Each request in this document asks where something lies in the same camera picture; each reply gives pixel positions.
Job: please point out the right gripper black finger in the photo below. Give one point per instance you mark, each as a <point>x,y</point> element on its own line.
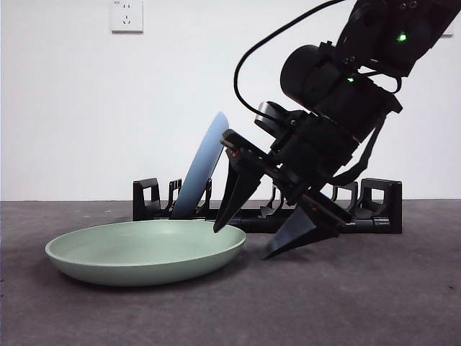
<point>302,234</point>
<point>239,187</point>

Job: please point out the blue round plate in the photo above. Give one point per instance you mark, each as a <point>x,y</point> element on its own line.
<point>205,162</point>

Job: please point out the green round plate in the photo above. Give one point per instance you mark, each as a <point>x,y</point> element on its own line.
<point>144,259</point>

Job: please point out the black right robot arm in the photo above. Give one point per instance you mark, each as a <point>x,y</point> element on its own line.
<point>378,36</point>

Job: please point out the black plastic plate rack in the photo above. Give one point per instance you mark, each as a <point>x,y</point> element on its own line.
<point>138,205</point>

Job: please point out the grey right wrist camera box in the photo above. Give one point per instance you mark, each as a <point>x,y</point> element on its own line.
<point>268,117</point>

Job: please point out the white wall socket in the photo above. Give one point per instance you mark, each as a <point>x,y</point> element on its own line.
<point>126,18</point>

